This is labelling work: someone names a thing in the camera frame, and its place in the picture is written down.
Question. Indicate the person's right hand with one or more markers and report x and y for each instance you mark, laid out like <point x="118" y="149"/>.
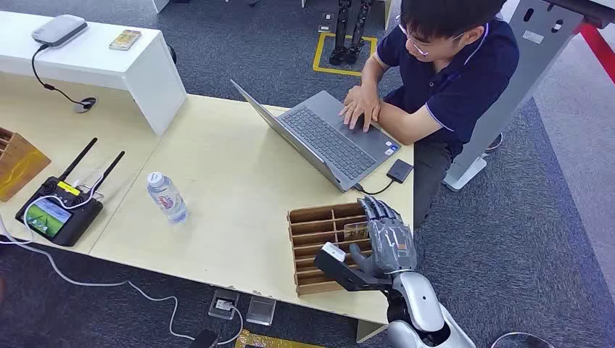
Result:
<point x="361" y="103"/>

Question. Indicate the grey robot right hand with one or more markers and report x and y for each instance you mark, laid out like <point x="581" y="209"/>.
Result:
<point x="391" y="245"/>

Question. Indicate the person's left forearm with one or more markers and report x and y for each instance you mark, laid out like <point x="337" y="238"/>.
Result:
<point x="408" y="126"/>

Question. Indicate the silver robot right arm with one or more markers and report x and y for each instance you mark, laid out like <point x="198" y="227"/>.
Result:
<point x="423" y="302"/>

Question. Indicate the person's right forearm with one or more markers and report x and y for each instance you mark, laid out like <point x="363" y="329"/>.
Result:
<point x="372" y="74"/>

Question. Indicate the person's glasses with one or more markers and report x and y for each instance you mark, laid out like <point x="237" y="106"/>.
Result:
<point x="414" y="44"/>

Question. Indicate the brown slotted card organizer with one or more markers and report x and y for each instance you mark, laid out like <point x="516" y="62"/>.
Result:
<point x="312" y="230"/>

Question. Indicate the person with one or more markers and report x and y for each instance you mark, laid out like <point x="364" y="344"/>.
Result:
<point x="461" y="86"/>

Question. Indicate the person's shoe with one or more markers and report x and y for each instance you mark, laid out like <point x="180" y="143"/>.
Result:
<point x="495" y="143"/>

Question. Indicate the yellowish card pack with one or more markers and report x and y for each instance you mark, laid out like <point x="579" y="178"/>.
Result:
<point x="125" y="40"/>

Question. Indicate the yellow floor tape square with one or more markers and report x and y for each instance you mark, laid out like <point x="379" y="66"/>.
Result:
<point x="336" y="72"/>

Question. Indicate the grey laptop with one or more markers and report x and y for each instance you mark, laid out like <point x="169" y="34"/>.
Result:
<point x="331" y="144"/>

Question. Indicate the small black square box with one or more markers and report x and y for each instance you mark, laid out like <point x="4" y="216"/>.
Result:
<point x="399" y="171"/>

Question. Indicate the black robot leg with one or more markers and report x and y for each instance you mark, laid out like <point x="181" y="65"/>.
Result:
<point x="360" y="29"/>
<point x="341" y="29"/>

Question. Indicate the small dark floor item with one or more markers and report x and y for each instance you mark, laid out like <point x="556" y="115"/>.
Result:
<point x="326" y="22"/>

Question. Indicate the pale table leg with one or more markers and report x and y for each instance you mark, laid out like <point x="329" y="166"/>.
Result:
<point x="369" y="330"/>

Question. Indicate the white furniture leg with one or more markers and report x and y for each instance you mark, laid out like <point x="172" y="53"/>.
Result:
<point x="388" y="12"/>
<point x="160" y="5"/>

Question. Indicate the closed grey floor plate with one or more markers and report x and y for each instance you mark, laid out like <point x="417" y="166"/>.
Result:
<point x="261" y="311"/>

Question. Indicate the yellow patterned floor mat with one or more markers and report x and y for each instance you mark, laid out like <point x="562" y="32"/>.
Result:
<point x="269" y="342"/>

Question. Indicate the grey metal stand column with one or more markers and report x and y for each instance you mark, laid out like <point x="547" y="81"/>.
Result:
<point x="523" y="72"/>

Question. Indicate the floor socket with plug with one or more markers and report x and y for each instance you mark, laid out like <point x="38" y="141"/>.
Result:
<point x="222" y="305"/>

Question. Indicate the black wheel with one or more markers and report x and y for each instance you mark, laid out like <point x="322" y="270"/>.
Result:
<point x="172" y="54"/>

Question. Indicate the black power adapter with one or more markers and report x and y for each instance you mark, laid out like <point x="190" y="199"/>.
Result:
<point x="205" y="339"/>

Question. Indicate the clear plastic water bottle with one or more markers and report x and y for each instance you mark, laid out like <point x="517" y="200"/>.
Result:
<point x="168" y="199"/>

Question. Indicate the red bar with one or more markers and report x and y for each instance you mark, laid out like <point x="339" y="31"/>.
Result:
<point x="600" y="48"/>

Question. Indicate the white desk shelf riser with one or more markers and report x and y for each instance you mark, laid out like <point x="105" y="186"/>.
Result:
<point x="96" y="62"/>

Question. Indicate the grey flat router box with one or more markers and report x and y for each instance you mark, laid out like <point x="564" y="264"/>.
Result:
<point x="57" y="30"/>

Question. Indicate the black controller with screen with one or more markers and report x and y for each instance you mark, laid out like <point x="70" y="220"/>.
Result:
<point x="62" y="216"/>

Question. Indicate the brown wooden box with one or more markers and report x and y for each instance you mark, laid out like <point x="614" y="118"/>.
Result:
<point x="19" y="165"/>

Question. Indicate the pale wrist camera, black bracket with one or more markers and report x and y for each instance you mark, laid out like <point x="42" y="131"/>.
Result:
<point x="333" y="251"/>

